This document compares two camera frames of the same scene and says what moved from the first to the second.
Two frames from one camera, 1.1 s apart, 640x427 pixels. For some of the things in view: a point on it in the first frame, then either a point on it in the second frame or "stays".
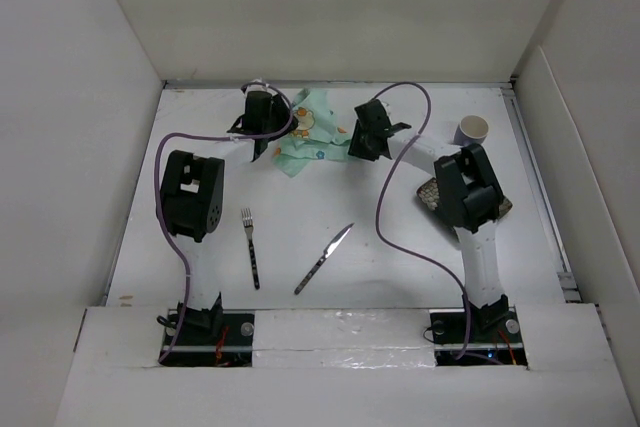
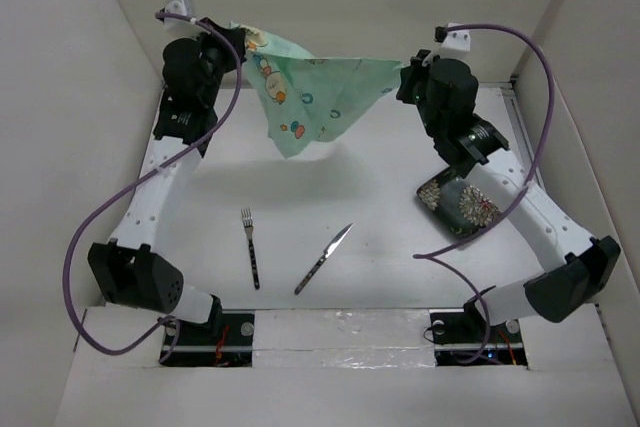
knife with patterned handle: (326, 254) stays
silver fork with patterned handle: (248, 223) stays
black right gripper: (356, 148) to (413, 72)
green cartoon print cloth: (320, 134) to (308, 100)
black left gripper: (280, 111) to (214, 41)
